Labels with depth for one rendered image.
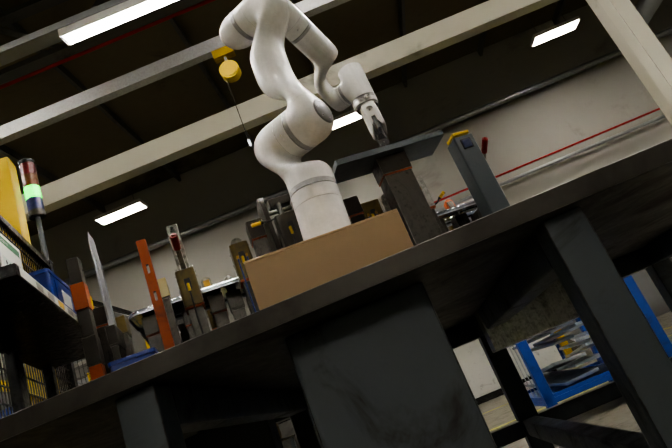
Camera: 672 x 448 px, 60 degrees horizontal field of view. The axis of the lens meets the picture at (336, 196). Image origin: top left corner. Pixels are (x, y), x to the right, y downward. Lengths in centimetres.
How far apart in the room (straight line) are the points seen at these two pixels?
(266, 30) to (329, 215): 55
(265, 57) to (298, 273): 65
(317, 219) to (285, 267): 22
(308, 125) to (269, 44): 29
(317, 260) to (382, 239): 13
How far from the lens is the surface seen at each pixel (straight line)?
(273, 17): 163
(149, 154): 579
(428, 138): 185
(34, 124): 496
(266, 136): 149
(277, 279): 115
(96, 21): 408
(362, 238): 114
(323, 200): 135
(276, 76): 153
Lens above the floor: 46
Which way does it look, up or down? 20 degrees up
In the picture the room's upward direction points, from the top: 23 degrees counter-clockwise
